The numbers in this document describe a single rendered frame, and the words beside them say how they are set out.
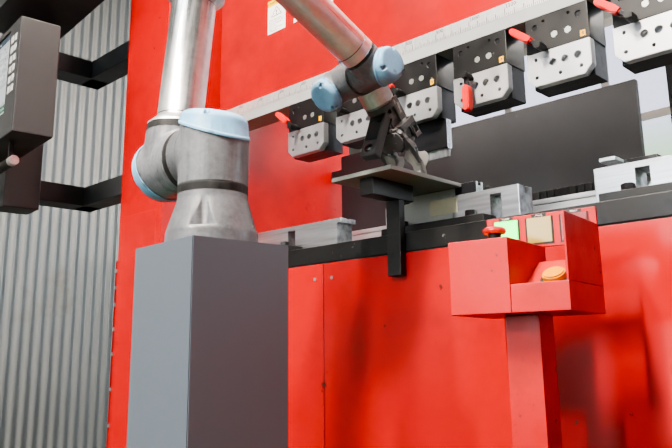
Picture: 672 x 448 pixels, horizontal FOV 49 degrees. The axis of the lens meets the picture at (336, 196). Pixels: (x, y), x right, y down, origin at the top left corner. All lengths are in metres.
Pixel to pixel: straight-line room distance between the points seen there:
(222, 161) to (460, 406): 0.75
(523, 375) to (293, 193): 1.60
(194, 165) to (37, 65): 1.26
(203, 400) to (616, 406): 0.74
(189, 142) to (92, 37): 3.34
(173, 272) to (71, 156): 3.16
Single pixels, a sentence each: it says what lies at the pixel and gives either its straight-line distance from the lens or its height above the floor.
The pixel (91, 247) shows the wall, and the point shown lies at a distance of 4.21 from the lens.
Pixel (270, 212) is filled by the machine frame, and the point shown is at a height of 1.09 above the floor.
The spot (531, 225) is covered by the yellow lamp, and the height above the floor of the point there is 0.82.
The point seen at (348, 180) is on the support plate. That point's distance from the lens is 1.68.
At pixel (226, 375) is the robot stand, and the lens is 1.11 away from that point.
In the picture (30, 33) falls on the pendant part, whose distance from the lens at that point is 2.41.
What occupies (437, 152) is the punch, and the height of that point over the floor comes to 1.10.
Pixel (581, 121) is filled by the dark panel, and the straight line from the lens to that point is 2.25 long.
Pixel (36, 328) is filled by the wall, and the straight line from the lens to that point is 4.08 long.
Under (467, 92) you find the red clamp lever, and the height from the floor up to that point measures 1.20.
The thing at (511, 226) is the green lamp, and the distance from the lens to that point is 1.35.
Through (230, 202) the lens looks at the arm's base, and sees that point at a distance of 1.17.
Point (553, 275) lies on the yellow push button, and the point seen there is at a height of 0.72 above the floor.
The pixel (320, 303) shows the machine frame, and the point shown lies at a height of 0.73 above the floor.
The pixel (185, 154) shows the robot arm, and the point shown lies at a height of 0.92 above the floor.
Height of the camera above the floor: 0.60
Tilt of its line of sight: 12 degrees up
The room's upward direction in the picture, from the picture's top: 1 degrees counter-clockwise
